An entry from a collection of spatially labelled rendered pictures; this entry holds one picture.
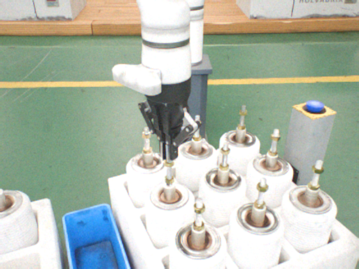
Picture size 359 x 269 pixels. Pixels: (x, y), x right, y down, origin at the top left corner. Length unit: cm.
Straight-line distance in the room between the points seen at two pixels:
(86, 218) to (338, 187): 75
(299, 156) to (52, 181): 74
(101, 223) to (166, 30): 56
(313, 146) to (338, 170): 37
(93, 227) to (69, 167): 36
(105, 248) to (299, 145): 54
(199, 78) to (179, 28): 65
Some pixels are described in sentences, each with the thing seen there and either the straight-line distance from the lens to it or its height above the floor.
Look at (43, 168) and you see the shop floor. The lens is 125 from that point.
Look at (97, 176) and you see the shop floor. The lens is 116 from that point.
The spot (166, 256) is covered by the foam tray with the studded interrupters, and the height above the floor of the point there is 18.
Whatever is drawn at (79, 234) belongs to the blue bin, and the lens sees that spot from 92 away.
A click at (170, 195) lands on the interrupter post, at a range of 67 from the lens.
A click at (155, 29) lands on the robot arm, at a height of 58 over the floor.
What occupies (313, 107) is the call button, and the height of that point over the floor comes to 33.
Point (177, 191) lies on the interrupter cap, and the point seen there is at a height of 25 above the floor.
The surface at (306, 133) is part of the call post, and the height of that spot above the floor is 27.
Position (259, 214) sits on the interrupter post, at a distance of 63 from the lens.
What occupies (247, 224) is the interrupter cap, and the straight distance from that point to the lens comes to 64.
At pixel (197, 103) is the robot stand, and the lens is 118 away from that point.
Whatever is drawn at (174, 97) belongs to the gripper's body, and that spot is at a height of 48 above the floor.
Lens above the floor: 70
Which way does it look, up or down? 32 degrees down
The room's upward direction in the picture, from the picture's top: straight up
